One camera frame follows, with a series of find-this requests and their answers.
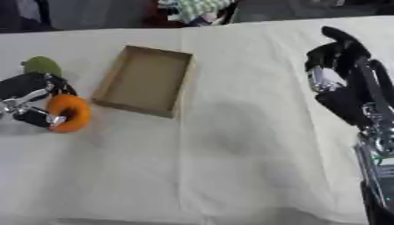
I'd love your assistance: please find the tan cardboard box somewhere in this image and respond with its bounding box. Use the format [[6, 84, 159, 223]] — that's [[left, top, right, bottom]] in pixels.
[[91, 44, 196, 120]]

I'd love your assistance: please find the green toy fruit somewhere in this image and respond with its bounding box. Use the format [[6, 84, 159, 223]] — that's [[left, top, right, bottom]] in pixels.
[[19, 55, 65, 77]]

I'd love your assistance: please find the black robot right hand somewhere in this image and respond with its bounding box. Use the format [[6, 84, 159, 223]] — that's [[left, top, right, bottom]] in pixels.
[[303, 25, 394, 127]]

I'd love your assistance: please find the orange ring toy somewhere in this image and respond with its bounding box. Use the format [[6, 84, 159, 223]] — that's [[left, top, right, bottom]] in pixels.
[[44, 93, 94, 134]]

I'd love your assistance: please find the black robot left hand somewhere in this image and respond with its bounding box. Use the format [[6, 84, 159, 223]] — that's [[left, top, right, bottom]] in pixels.
[[0, 71, 79, 130]]

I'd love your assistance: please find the green and white checked cloth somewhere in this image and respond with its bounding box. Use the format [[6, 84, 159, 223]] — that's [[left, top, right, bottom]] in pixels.
[[155, 0, 237, 26]]

